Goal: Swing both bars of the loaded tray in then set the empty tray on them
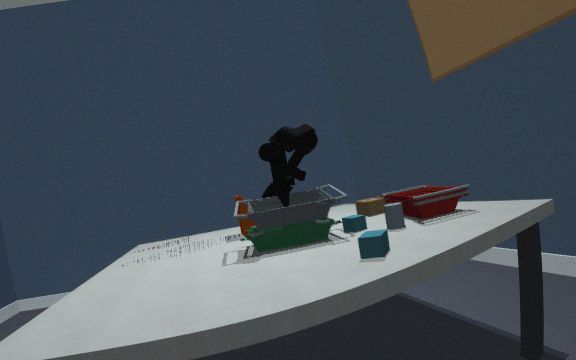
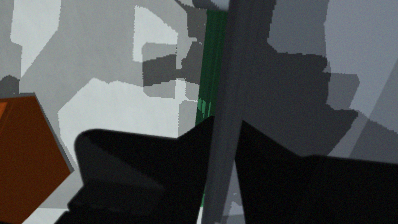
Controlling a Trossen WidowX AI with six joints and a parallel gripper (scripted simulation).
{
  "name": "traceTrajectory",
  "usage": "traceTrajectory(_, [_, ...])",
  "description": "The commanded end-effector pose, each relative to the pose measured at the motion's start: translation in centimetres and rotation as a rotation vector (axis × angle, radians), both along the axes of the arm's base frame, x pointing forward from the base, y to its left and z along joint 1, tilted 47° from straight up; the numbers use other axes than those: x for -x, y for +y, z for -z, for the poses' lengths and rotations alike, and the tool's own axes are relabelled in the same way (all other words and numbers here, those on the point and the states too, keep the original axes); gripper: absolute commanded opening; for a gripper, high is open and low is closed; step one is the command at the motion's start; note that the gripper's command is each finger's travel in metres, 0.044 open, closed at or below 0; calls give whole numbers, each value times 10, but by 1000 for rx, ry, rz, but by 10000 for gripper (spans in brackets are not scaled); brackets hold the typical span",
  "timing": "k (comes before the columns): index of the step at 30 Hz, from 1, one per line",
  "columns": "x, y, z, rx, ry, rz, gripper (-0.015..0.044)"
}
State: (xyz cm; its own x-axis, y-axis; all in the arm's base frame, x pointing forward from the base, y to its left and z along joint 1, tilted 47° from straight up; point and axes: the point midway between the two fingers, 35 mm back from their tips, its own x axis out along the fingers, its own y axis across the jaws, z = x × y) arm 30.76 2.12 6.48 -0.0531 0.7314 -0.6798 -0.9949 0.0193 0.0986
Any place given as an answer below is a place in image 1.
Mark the grey cylinder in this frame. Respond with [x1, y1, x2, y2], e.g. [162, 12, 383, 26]
[384, 203, 405, 230]

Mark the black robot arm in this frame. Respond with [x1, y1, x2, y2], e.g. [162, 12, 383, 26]
[258, 124, 318, 198]

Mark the teal cube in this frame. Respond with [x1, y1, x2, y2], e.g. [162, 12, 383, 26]
[342, 215, 367, 233]
[357, 229, 390, 259]

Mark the green plastic tray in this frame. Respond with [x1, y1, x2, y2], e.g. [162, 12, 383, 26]
[240, 218, 341, 252]

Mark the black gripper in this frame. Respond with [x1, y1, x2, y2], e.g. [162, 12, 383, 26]
[270, 162, 295, 207]

